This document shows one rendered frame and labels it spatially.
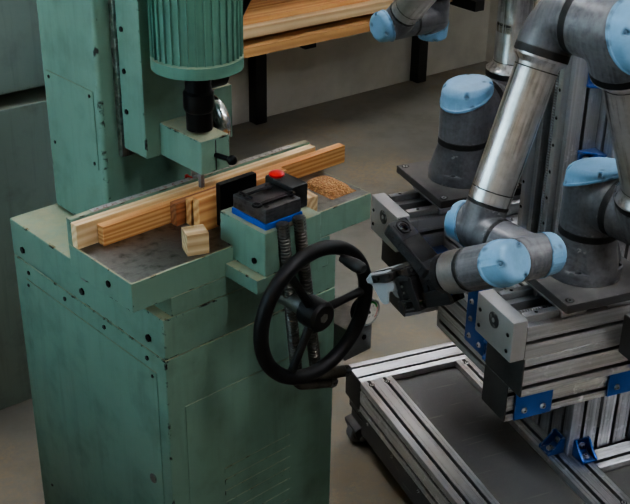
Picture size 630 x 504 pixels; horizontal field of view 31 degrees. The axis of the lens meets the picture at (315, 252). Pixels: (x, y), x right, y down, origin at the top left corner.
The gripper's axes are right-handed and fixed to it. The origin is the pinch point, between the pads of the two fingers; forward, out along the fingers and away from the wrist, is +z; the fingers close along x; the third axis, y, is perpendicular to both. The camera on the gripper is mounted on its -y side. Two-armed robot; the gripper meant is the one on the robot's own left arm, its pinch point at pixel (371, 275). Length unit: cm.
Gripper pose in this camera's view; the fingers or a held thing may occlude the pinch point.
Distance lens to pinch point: 205.7
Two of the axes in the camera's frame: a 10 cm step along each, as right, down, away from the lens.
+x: 7.4, -3.0, 6.0
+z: -5.9, 1.4, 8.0
